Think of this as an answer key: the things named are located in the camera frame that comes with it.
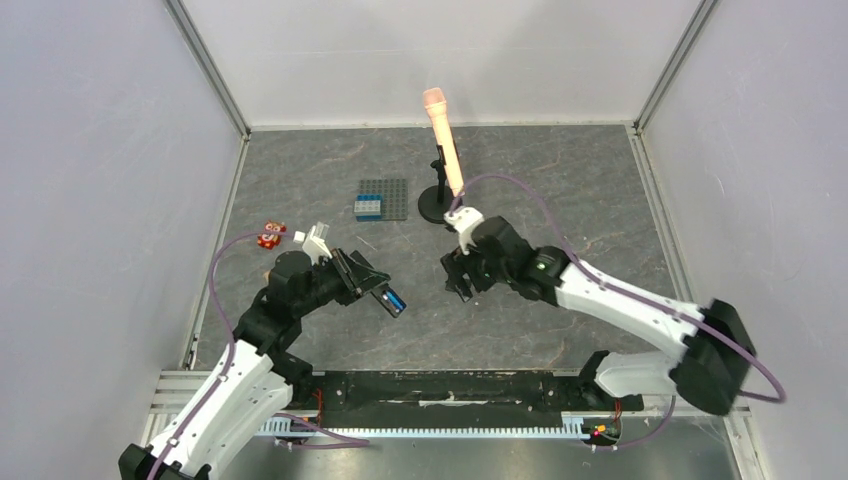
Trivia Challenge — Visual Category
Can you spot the white slotted cable duct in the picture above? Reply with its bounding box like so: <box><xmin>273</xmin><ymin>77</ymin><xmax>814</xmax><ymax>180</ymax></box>
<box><xmin>255</xmin><ymin>416</ymin><xmax>592</xmax><ymax>441</ymax></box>

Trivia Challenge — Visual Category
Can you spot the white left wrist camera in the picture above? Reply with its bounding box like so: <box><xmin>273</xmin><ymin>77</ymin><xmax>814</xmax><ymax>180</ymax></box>
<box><xmin>293</xmin><ymin>222</ymin><xmax>332</xmax><ymax>265</ymax></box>

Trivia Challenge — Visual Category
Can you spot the black mounting base plate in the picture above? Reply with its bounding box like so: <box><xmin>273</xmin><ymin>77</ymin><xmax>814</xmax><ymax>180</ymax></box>
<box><xmin>288</xmin><ymin>370</ymin><xmax>644</xmax><ymax>429</ymax></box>

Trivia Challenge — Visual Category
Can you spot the grey brick baseplate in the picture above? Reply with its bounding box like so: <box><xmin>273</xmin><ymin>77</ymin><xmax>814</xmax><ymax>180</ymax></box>
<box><xmin>356</xmin><ymin>178</ymin><xmax>409</xmax><ymax>221</ymax></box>

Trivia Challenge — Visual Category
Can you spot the pink toy microphone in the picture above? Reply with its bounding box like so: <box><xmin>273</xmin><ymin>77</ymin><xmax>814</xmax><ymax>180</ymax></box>
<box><xmin>422</xmin><ymin>87</ymin><xmax>464</xmax><ymax>196</ymax></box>

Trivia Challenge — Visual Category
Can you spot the blue grey toy brick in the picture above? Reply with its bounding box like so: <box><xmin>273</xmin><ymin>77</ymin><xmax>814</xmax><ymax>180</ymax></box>
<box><xmin>353</xmin><ymin>194</ymin><xmax>382</xmax><ymax>222</ymax></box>

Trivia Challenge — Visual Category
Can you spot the black microphone stand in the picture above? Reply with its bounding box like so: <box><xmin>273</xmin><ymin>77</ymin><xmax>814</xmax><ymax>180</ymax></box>
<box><xmin>417</xmin><ymin>145</ymin><xmax>455</xmax><ymax>224</ymax></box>

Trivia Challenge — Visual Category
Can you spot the small blue piece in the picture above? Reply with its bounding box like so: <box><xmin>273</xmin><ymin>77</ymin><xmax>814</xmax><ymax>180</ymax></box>
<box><xmin>385</xmin><ymin>290</ymin><xmax>406</xmax><ymax>314</ymax></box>

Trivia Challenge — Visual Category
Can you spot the red owl toy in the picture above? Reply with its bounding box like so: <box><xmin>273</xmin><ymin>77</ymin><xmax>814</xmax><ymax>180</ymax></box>
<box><xmin>257</xmin><ymin>221</ymin><xmax>287</xmax><ymax>250</ymax></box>

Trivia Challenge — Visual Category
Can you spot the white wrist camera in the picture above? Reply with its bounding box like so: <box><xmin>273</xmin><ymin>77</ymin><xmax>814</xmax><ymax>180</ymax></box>
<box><xmin>444</xmin><ymin>207</ymin><xmax>485</xmax><ymax>255</ymax></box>
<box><xmin>293</xmin><ymin>222</ymin><xmax>332</xmax><ymax>265</ymax></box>

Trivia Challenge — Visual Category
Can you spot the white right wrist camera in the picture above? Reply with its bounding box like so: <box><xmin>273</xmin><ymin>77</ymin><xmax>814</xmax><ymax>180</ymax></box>
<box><xmin>444</xmin><ymin>207</ymin><xmax>485</xmax><ymax>255</ymax></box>

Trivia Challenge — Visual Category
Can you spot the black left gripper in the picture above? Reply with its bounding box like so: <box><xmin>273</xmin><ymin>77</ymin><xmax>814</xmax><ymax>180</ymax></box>
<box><xmin>294</xmin><ymin>246</ymin><xmax>390</xmax><ymax>317</ymax></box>

